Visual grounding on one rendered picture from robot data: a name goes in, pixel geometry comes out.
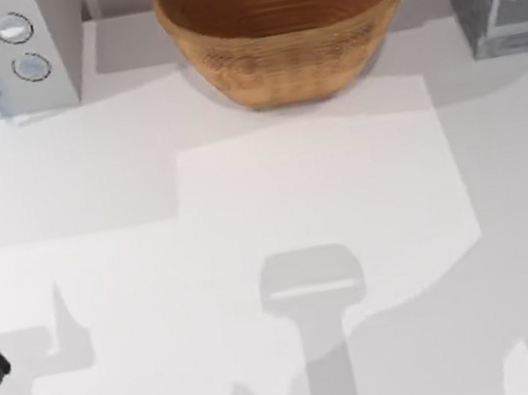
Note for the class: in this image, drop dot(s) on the round microwave knob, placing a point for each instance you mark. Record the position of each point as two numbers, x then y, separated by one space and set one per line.
12 28
31 66

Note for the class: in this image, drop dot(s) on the brown woven basket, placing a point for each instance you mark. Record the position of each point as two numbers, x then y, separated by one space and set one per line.
290 51

